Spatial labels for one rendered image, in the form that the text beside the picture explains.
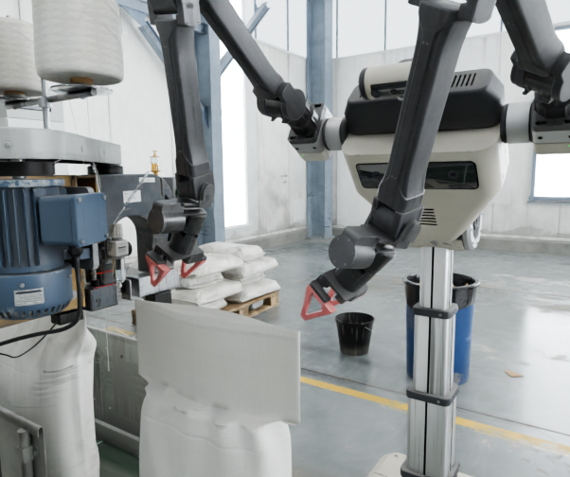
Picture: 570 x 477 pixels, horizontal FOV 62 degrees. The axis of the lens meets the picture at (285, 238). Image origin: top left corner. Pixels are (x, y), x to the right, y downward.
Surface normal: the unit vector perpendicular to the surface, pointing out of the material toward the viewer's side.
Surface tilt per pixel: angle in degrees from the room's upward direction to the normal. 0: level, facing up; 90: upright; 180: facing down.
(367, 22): 90
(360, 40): 90
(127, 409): 90
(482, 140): 40
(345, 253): 81
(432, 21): 103
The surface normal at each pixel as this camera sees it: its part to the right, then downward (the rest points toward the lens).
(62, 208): -0.16, 0.14
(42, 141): 0.81, 0.07
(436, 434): -0.55, 0.12
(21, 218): 0.48, 0.11
